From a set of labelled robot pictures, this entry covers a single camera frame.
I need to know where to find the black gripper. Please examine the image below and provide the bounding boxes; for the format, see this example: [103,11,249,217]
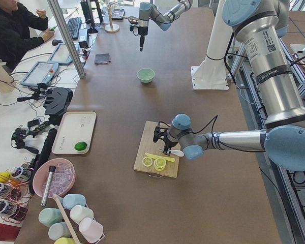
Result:
[129,19,149,52]
[153,121,178,154]

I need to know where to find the white ceramic spoon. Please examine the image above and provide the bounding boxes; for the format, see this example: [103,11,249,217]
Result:
[158,147,184,157]

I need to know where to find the light green bowl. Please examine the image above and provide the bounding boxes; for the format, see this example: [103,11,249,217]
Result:
[136,68,155,83]

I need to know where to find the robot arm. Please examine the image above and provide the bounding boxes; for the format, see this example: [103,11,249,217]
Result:
[127,0,193,52]
[153,1,305,171]

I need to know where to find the pink bowl with ice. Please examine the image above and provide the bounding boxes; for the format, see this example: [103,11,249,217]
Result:
[33,158,76,198]

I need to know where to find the lemon slice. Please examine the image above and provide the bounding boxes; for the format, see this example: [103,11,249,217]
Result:
[154,158,167,167]
[154,167,165,172]
[142,156,154,167]

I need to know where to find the yellow plastic knife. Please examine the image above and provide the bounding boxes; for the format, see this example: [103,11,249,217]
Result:
[144,152,175,162]

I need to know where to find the bamboo cutting board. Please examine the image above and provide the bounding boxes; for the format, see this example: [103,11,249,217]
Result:
[133,121,180,178]

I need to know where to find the metal scoop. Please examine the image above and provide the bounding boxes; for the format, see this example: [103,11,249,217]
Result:
[121,15,139,24]

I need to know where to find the wooden mug tree stand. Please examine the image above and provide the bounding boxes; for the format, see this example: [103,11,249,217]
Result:
[104,0,124,33]

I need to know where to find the grey folded cloth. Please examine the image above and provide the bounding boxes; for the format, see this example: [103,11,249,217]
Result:
[94,53,111,65]

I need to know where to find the black keyboard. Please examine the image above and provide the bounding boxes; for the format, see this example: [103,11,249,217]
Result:
[67,17,82,40]

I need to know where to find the teach pendant tablet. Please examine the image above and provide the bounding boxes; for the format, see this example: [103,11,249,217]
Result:
[48,43,72,66]
[20,61,59,87]

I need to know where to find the green lime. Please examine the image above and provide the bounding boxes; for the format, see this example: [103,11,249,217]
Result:
[74,141,88,151]

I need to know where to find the computer mouse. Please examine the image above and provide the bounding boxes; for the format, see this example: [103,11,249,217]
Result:
[51,39,63,46]

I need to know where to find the cream rabbit tray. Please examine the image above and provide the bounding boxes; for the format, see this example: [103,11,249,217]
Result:
[52,111,97,155]

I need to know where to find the cream white cup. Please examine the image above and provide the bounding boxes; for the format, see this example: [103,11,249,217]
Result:
[70,205,94,224]

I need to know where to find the light blue cup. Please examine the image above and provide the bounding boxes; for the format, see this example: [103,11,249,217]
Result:
[63,194,86,210]

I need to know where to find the pink cup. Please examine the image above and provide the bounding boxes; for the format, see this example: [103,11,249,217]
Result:
[78,218,105,243]

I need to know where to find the steel muddler black tip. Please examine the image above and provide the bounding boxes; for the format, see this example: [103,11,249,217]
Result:
[40,166,56,207]

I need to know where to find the seated person in black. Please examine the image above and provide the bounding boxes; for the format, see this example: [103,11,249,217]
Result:
[0,1,54,72]

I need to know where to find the mint green cup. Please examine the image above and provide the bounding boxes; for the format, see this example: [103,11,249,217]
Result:
[38,208,63,228]

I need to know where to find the pale blue cup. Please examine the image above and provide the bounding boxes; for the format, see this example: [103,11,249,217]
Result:
[48,222,71,240]

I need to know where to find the yellow cup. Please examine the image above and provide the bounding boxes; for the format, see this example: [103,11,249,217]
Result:
[54,237,75,244]

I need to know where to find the syrup bottle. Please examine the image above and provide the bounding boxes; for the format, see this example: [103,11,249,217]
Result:
[0,200,27,221]
[0,182,21,201]
[8,167,32,182]

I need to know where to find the aluminium frame post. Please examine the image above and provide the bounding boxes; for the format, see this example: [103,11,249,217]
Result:
[47,0,86,78]

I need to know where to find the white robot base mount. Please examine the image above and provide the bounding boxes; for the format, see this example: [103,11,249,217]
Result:
[191,1,233,90]

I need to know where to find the wooden rack handle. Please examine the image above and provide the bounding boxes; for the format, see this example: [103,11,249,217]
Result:
[53,194,80,244]

